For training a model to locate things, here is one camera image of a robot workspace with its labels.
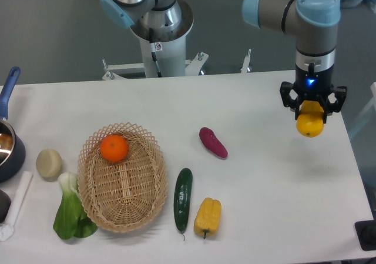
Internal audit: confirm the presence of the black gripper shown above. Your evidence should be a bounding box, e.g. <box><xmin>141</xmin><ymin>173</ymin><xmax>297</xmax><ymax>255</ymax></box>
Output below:
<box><xmin>280</xmin><ymin>63</ymin><xmax>347</xmax><ymax>124</ymax></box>

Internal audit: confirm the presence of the yellow mango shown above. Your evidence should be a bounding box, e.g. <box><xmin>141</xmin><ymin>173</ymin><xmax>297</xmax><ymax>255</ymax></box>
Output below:
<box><xmin>296</xmin><ymin>101</ymin><xmax>324</xmax><ymax>138</ymax></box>

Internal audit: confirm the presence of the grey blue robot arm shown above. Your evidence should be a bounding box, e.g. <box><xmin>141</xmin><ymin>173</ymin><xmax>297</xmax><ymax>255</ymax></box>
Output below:
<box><xmin>100</xmin><ymin>0</ymin><xmax>347</xmax><ymax>118</ymax></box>

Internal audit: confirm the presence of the purple sweet potato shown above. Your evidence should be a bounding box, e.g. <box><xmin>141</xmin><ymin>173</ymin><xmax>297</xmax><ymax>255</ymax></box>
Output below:
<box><xmin>199</xmin><ymin>127</ymin><xmax>228</xmax><ymax>159</ymax></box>

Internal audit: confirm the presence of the black device at right edge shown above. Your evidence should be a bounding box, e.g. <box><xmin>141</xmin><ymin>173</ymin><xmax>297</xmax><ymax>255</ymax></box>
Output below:
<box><xmin>354</xmin><ymin>220</ymin><xmax>375</xmax><ymax>251</ymax></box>

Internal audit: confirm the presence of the green cucumber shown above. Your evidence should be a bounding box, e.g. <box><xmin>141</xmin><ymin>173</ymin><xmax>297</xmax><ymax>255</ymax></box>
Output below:
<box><xmin>173</xmin><ymin>168</ymin><xmax>193</xmax><ymax>240</ymax></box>

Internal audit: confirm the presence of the yellow bell pepper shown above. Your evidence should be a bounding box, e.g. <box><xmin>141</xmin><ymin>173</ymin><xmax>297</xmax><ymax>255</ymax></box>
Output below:
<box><xmin>193</xmin><ymin>198</ymin><xmax>221</xmax><ymax>239</ymax></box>

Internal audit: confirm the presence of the orange fruit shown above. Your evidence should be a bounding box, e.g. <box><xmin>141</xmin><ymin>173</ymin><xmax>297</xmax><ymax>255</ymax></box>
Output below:
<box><xmin>100</xmin><ymin>135</ymin><xmax>129</xmax><ymax>162</ymax></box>

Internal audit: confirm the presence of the woven wicker basket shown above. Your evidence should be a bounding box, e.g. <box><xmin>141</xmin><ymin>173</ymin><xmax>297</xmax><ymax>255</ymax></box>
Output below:
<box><xmin>77</xmin><ymin>122</ymin><xmax>168</xmax><ymax>233</ymax></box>

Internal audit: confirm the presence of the green bok choy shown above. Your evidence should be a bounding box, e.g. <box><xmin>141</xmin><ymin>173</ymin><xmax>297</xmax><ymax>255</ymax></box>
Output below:
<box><xmin>53</xmin><ymin>172</ymin><xmax>98</xmax><ymax>240</ymax></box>

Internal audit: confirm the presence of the beige round bun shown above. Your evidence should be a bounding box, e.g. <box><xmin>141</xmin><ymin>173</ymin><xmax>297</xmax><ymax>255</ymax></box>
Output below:
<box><xmin>36</xmin><ymin>149</ymin><xmax>62</xmax><ymax>179</ymax></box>

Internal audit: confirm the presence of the black round object left edge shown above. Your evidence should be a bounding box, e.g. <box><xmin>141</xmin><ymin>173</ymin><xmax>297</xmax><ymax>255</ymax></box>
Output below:
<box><xmin>0</xmin><ymin>190</ymin><xmax>11</xmax><ymax>223</ymax></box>

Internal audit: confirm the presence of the white rolled cloth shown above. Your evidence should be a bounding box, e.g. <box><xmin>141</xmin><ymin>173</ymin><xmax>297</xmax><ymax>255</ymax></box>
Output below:
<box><xmin>1</xmin><ymin>171</ymin><xmax>33</xmax><ymax>242</ymax></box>

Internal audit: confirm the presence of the white frame at right edge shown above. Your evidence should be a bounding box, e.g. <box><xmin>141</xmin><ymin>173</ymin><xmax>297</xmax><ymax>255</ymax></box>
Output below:
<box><xmin>348</xmin><ymin>82</ymin><xmax>375</xmax><ymax>140</ymax></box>

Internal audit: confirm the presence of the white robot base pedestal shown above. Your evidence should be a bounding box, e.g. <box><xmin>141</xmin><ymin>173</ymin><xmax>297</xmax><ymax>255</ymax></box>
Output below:
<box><xmin>100</xmin><ymin>0</ymin><xmax>209</xmax><ymax>79</ymax></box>

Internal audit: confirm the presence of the dark pot with blue handle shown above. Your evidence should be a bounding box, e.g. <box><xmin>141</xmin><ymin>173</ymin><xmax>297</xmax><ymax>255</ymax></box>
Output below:
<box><xmin>1</xmin><ymin>66</ymin><xmax>26</xmax><ymax>183</ymax></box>

